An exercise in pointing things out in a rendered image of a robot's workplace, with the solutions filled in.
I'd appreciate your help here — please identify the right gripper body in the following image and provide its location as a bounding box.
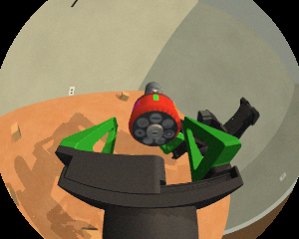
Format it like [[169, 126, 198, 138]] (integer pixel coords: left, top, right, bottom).
[[172, 119, 187, 159]]

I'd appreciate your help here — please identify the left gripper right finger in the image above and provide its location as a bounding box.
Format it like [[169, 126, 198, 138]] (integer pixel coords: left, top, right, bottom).
[[182, 117, 241, 182]]

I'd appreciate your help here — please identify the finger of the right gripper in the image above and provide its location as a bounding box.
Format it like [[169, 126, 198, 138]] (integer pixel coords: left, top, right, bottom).
[[160, 132, 184, 154]]

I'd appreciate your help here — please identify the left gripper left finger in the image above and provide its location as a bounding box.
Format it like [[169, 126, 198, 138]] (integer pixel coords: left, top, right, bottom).
[[59, 117, 118, 153]]

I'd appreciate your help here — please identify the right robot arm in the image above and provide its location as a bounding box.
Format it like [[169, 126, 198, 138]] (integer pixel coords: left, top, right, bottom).
[[192, 97, 259, 156]]

